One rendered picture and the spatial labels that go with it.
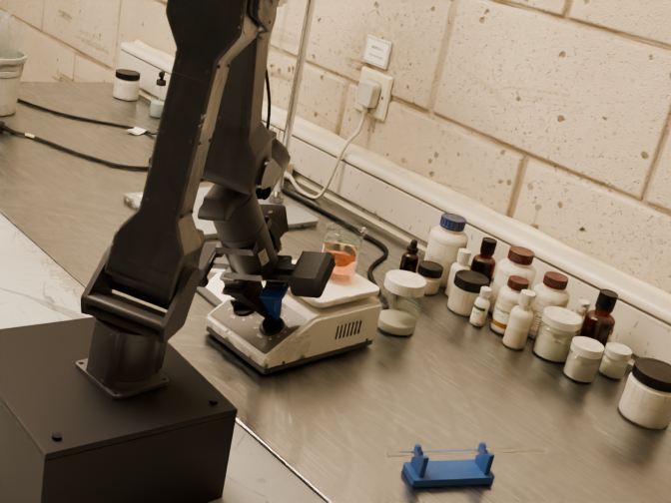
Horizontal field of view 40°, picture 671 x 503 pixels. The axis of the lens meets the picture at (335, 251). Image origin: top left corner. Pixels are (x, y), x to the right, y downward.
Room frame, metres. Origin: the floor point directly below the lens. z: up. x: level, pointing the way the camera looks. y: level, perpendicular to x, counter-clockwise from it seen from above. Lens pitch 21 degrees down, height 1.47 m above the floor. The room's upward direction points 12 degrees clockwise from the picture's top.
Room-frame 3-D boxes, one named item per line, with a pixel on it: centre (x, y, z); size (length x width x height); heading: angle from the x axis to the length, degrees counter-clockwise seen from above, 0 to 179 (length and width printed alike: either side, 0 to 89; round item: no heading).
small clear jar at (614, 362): (1.20, -0.43, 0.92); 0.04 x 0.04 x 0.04
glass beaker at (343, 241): (1.14, -0.01, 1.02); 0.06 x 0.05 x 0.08; 120
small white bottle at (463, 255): (1.37, -0.20, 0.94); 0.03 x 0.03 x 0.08
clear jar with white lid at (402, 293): (1.21, -0.11, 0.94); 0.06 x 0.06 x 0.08
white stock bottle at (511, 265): (1.35, -0.28, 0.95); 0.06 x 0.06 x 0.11
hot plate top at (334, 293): (1.13, 0.01, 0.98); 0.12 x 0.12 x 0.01; 47
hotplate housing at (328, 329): (1.11, 0.03, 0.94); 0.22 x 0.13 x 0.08; 137
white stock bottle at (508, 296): (1.28, -0.28, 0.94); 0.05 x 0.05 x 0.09
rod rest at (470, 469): (0.86, -0.17, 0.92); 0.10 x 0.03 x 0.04; 113
